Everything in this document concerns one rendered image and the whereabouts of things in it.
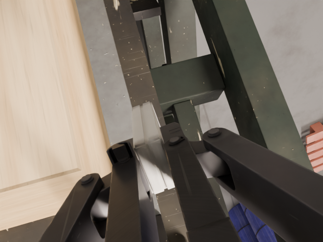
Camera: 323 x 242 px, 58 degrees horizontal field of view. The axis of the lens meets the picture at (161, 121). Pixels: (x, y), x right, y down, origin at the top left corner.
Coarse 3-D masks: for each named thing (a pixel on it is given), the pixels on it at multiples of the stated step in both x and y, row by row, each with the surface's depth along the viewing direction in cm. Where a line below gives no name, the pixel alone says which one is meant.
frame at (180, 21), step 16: (144, 0) 81; (160, 0) 85; (176, 0) 81; (144, 16) 78; (160, 16) 92; (176, 16) 84; (192, 16) 85; (144, 32) 151; (160, 32) 154; (176, 32) 88; (192, 32) 89; (160, 48) 160; (176, 48) 91; (192, 48) 93; (160, 64) 167
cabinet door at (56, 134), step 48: (0, 0) 56; (48, 0) 56; (0, 48) 54; (48, 48) 54; (0, 96) 51; (48, 96) 51; (96, 96) 51; (0, 144) 49; (48, 144) 49; (96, 144) 49; (0, 192) 47; (48, 192) 47
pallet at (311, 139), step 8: (312, 128) 274; (320, 128) 271; (312, 136) 271; (320, 136) 274; (312, 144) 281; (320, 144) 284; (312, 152) 293; (320, 152) 295; (312, 160) 305; (320, 160) 306; (320, 168) 318
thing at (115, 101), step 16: (80, 0) 54; (96, 0) 54; (80, 16) 53; (96, 16) 53; (96, 32) 52; (96, 48) 51; (112, 48) 51; (96, 64) 50; (112, 64) 51; (96, 80) 50; (112, 80) 50; (112, 96) 49; (128, 96) 49; (112, 112) 48; (128, 112) 48; (112, 128) 48; (128, 128) 48; (112, 144) 47
